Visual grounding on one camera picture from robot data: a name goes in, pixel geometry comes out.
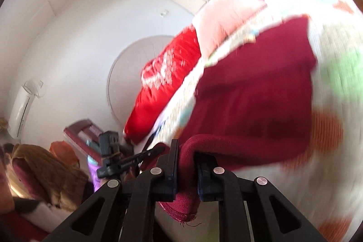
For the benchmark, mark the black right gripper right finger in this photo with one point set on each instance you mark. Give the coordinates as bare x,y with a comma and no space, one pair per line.
250,210

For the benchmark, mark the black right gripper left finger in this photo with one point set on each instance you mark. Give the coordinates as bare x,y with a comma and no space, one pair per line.
124,211

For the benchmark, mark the dark red knit garment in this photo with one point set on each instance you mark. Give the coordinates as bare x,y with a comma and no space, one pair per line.
252,108

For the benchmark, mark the dark red storage box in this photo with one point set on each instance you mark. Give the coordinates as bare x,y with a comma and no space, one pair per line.
79,133

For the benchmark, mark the brown garment pile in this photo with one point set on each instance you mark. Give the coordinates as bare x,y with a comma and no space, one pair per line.
48,179

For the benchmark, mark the patchwork heart quilt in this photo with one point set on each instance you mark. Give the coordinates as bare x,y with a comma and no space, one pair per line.
325,181

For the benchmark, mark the round white headboard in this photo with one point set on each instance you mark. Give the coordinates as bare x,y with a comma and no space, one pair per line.
124,80

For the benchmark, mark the red floral duvet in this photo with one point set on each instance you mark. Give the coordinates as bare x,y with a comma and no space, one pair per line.
161,77

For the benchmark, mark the white air conditioner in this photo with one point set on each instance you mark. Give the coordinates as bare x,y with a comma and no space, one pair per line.
27,92

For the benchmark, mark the pink pillow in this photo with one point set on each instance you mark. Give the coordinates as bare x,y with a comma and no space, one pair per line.
218,19

